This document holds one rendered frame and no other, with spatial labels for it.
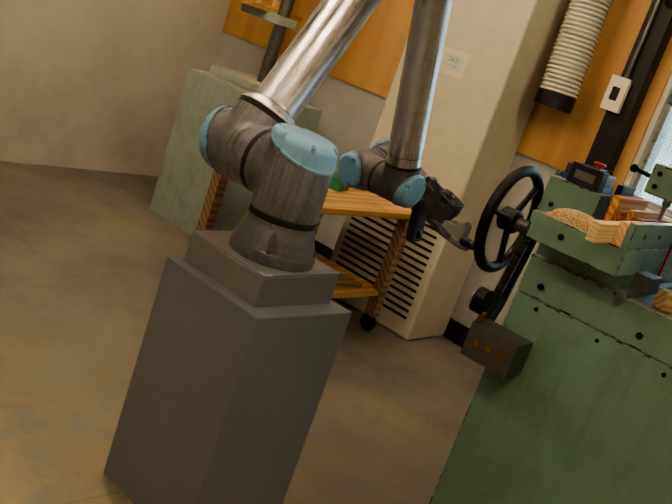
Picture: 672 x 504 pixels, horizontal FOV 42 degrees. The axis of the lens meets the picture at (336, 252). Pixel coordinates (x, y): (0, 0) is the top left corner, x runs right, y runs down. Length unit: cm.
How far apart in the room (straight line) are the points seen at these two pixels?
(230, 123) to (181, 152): 220
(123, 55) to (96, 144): 47
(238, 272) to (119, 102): 294
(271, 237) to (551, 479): 81
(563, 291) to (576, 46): 169
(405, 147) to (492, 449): 73
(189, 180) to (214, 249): 223
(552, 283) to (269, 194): 65
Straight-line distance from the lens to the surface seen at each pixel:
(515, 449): 205
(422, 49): 205
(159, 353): 195
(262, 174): 182
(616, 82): 347
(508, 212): 222
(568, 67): 348
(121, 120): 471
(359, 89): 423
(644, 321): 190
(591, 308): 193
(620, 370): 193
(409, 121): 209
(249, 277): 178
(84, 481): 211
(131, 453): 206
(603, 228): 177
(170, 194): 417
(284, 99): 195
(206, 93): 405
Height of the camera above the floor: 115
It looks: 14 degrees down
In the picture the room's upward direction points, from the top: 19 degrees clockwise
